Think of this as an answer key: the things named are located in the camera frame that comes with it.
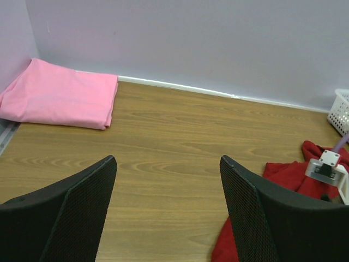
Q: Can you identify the folded pink t shirt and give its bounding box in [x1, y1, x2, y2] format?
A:
[1, 58, 118, 130]

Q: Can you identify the aluminium frame rail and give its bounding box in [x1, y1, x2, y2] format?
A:
[0, 119, 21, 156]

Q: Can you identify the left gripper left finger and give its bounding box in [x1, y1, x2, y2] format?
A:
[1, 156, 117, 261]

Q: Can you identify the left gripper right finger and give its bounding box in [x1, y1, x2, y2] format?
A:
[220, 155, 348, 261]

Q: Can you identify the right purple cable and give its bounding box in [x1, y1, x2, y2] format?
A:
[333, 133, 349, 152]

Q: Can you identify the red t shirt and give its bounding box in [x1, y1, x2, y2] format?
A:
[211, 141, 344, 261]

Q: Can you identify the white plastic basket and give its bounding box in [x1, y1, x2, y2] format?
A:
[327, 89, 349, 136]

